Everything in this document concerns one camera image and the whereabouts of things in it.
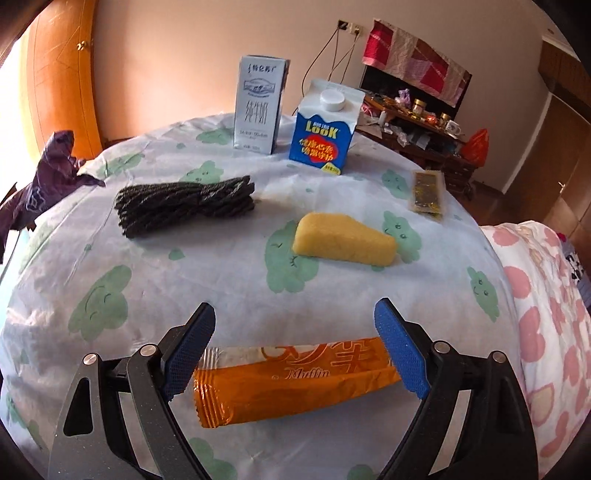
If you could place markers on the black television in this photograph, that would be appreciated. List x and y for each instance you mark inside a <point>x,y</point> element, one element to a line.
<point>378,83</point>

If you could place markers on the purple plastic bag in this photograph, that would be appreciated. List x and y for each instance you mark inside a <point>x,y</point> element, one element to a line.
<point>51,175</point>

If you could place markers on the red plastic bag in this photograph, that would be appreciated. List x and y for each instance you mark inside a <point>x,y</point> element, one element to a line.
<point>475,147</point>

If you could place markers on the white mug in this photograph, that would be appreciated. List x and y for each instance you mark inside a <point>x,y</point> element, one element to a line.
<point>453,128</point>

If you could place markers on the orange snack wrapper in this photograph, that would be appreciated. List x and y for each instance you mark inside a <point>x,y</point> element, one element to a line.
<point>295,387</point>

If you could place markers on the yellow sponge cake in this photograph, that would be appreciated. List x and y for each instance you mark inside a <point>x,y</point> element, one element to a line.
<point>341,240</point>

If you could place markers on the brown wooden wardrobe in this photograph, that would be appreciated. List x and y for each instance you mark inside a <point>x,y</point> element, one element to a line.
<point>554,138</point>

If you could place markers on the clear packet with brown bar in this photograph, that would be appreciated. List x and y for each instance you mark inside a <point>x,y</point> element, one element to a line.
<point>427,194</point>

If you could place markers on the red and pink patchwork cloth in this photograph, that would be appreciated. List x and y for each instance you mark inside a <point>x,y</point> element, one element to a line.
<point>415,55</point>

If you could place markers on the pink spotted blanket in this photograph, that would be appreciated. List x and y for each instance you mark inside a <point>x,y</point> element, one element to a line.
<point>549,323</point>

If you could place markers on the cloud-print tablecloth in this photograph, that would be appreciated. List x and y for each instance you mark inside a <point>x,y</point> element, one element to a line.
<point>231,286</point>

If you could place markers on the gold-lidded jar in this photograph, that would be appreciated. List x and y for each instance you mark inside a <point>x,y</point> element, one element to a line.
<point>444,119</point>
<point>419,106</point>

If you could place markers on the blue carton with white cap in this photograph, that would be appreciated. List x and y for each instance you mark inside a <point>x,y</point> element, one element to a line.
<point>321,138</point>

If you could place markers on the dark wooden cabinet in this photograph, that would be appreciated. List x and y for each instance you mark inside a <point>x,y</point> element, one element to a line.
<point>443,159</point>

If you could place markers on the orange wooden door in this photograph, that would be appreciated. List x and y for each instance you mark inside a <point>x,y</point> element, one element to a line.
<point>60,83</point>

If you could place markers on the purple ornament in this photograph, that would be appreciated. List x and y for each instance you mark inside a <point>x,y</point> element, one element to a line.
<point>406,96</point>

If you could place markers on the wall socket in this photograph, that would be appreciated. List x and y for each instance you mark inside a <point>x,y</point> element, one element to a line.
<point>350,26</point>

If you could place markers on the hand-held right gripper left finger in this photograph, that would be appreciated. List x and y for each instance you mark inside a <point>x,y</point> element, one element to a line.
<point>189,355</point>

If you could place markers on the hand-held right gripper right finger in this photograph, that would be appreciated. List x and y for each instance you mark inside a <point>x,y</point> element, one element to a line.
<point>401,350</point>

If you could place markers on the tall grey milk carton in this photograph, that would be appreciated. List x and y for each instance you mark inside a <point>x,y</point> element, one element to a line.
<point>258,106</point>

